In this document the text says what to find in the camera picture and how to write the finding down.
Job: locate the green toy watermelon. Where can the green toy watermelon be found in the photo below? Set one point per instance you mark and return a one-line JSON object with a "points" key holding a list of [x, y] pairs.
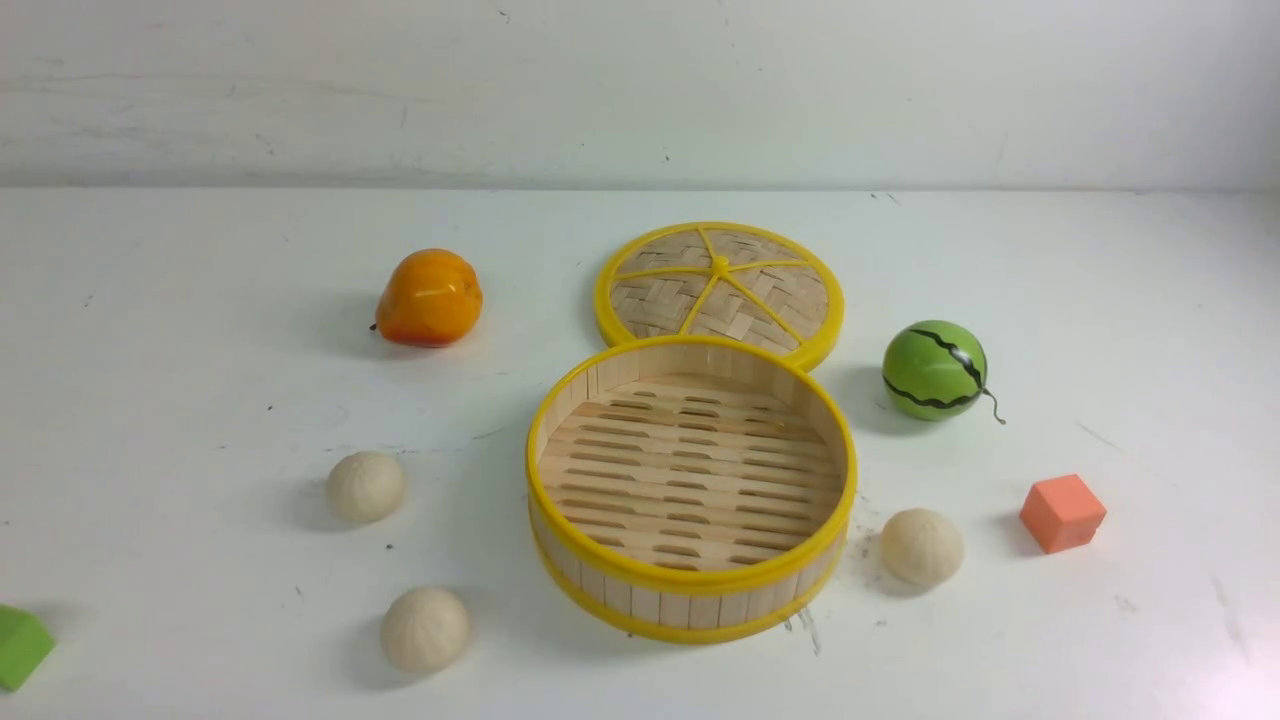
{"points": [[933, 370]]}

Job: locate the cream bun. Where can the cream bun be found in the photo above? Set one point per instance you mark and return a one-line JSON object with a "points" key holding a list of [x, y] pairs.
{"points": [[425, 630], [921, 547], [366, 487]]}

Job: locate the yellow-rimmed woven steamer lid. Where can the yellow-rimmed woven steamer lid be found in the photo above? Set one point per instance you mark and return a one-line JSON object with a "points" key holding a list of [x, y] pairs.
{"points": [[725, 280]]}

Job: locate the yellow-rimmed bamboo steamer tray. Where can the yellow-rimmed bamboo steamer tray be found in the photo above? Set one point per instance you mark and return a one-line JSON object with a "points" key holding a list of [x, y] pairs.
{"points": [[689, 489]]}

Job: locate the orange toy persimmon fruit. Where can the orange toy persimmon fruit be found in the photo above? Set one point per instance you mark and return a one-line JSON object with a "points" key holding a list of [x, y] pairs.
{"points": [[432, 299]]}

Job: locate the orange foam cube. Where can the orange foam cube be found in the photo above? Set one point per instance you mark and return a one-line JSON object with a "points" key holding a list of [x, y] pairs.
{"points": [[1062, 513]]}

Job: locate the green foam block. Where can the green foam block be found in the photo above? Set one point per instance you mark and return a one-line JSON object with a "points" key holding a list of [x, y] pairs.
{"points": [[25, 642]]}

